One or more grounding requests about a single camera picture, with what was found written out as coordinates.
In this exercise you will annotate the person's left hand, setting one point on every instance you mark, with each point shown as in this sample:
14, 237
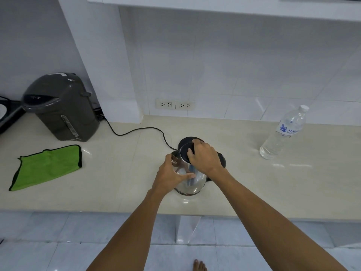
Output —
163, 177

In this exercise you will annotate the black kettle base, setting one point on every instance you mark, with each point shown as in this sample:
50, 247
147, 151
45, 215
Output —
186, 140

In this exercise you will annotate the person's left forearm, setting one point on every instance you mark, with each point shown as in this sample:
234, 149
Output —
127, 234

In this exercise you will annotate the person's right thumb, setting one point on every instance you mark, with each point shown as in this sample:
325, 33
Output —
190, 155

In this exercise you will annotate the green microfibre cloth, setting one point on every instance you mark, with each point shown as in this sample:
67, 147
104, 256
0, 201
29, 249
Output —
46, 166

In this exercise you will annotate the black appliance edge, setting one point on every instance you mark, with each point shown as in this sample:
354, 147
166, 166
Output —
8, 115

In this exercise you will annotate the person's right forearm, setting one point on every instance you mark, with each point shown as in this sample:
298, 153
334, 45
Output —
270, 220

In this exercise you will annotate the person's left thumb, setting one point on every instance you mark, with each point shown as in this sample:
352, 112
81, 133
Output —
186, 176

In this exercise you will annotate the person's foot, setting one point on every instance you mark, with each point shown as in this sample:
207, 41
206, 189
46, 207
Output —
199, 265

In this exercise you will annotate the clear plastic water bottle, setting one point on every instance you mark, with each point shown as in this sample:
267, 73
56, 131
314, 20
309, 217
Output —
283, 132

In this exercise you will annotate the white wall socket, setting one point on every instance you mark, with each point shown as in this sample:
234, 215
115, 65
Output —
164, 104
185, 105

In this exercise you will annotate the grey electric thermo pot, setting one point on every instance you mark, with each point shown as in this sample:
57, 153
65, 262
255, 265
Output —
67, 110

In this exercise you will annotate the person's right hand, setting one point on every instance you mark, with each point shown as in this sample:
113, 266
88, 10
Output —
206, 159

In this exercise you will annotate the stainless steel electric kettle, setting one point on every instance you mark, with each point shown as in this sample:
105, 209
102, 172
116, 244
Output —
194, 182

